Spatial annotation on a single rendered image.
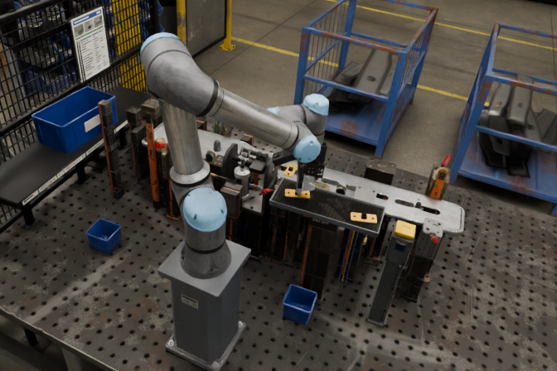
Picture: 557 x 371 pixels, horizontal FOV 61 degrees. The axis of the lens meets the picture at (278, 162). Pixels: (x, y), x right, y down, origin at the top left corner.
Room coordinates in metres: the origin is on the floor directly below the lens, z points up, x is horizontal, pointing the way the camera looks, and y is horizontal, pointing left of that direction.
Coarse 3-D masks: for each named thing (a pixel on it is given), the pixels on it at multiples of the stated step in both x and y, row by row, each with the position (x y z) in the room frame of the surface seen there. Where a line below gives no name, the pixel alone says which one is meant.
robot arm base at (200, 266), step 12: (192, 252) 0.93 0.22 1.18; (204, 252) 0.92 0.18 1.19; (216, 252) 0.94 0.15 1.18; (228, 252) 0.98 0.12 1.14; (192, 264) 0.92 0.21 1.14; (204, 264) 0.92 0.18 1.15; (216, 264) 0.93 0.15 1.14; (228, 264) 0.96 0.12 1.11; (192, 276) 0.91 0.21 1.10; (204, 276) 0.91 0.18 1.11; (216, 276) 0.92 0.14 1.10
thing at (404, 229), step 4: (396, 224) 1.16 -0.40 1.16; (400, 224) 1.16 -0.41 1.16; (404, 224) 1.16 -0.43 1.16; (408, 224) 1.16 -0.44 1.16; (412, 224) 1.16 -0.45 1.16; (396, 228) 1.14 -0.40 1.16; (400, 228) 1.14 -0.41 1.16; (404, 228) 1.14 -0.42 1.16; (408, 228) 1.14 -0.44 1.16; (412, 228) 1.15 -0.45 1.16; (396, 232) 1.12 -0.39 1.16; (400, 232) 1.12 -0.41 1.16; (404, 232) 1.12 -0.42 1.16; (408, 232) 1.12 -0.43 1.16; (412, 232) 1.13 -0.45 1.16; (404, 236) 1.11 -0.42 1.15; (408, 236) 1.11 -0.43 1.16; (412, 236) 1.11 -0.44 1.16
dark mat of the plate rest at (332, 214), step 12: (276, 192) 1.26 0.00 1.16; (288, 192) 1.26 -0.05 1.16; (312, 192) 1.27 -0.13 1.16; (324, 192) 1.28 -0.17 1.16; (288, 204) 1.20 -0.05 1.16; (300, 204) 1.21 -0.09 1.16; (312, 204) 1.21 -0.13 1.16; (324, 204) 1.22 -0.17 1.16; (336, 204) 1.23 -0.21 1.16; (348, 204) 1.23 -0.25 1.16; (360, 204) 1.24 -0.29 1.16; (336, 216) 1.16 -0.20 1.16; (348, 216) 1.17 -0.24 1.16; (372, 228) 1.13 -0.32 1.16
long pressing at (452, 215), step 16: (160, 128) 1.82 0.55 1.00; (144, 144) 1.69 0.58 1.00; (208, 144) 1.73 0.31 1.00; (224, 144) 1.75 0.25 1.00; (240, 144) 1.76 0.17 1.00; (288, 176) 1.56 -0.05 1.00; (336, 176) 1.59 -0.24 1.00; (352, 176) 1.60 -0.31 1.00; (352, 192) 1.50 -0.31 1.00; (384, 192) 1.52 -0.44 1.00; (400, 192) 1.53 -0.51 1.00; (400, 208) 1.43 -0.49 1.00; (416, 208) 1.44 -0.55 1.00; (432, 208) 1.45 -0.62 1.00; (448, 208) 1.46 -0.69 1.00; (448, 224) 1.36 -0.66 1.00
